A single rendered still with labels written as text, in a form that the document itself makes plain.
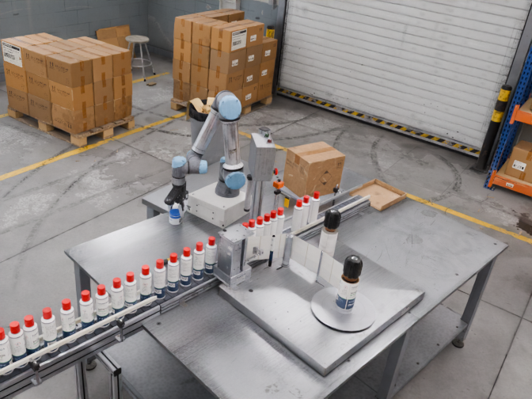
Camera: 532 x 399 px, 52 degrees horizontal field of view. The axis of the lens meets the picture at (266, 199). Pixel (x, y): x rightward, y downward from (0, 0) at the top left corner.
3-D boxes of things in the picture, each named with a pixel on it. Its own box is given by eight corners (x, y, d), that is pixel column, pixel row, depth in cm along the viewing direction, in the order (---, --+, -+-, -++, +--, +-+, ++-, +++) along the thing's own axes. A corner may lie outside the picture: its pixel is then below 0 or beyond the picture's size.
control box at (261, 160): (252, 181, 272) (256, 146, 263) (248, 166, 286) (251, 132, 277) (272, 181, 274) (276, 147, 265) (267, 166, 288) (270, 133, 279)
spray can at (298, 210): (295, 234, 308) (300, 203, 298) (288, 230, 311) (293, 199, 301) (301, 231, 312) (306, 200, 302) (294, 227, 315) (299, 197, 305)
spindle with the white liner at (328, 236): (325, 265, 285) (335, 217, 271) (313, 257, 291) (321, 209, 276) (336, 259, 291) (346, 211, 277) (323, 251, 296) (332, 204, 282)
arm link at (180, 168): (188, 161, 296) (172, 161, 294) (188, 179, 301) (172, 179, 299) (186, 154, 303) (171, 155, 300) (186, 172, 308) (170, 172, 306)
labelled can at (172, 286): (171, 294, 252) (172, 259, 242) (165, 289, 255) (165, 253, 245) (180, 290, 256) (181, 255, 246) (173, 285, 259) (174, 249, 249)
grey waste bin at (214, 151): (210, 175, 551) (214, 118, 521) (179, 161, 571) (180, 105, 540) (236, 162, 583) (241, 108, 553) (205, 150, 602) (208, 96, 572)
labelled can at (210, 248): (209, 276, 267) (210, 242, 257) (202, 271, 270) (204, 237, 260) (217, 272, 271) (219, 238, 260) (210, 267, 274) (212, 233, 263)
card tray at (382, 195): (381, 211, 352) (381, 206, 350) (348, 195, 367) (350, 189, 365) (405, 198, 372) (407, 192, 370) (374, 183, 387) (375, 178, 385)
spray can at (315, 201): (312, 226, 319) (317, 195, 308) (305, 222, 322) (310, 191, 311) (317, 222, 322) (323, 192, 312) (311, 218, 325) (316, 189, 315)
